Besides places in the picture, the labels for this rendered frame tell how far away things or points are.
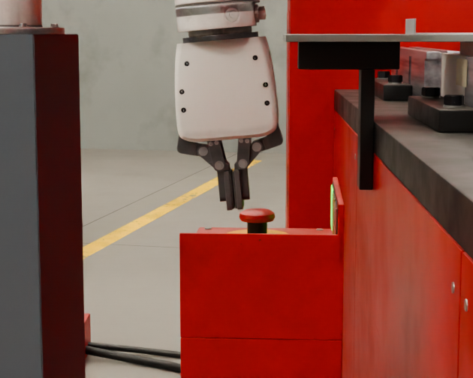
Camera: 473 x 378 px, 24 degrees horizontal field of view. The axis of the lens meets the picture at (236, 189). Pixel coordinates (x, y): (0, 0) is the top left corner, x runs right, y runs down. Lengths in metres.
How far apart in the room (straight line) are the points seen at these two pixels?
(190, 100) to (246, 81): 0.06
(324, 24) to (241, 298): 1.44
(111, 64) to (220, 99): 8.25
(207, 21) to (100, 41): 8.29
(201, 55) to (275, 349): 0.30
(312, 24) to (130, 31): 6.85
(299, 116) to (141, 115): 6.83
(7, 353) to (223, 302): 0.72
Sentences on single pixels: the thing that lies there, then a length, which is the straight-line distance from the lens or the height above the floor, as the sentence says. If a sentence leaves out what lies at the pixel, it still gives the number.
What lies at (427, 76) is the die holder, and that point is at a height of 0.93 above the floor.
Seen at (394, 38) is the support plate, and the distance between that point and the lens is 1.52.
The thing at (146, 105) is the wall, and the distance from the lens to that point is 9.23.
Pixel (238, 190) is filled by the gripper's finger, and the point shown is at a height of 0.85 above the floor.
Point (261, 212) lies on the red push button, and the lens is 1.19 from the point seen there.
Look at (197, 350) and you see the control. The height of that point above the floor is 0.69.
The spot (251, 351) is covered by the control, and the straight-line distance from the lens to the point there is 1.09.
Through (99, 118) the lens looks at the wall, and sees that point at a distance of 9.38.
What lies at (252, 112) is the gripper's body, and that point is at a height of 0.93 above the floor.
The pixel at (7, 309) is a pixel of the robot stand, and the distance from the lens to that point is 1.73.
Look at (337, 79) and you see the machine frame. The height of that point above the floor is 0.90.
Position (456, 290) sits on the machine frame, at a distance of 0.94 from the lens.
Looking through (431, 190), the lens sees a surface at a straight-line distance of 1.07.
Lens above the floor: 1.01
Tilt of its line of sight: 8 degrees down
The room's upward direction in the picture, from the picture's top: straight up
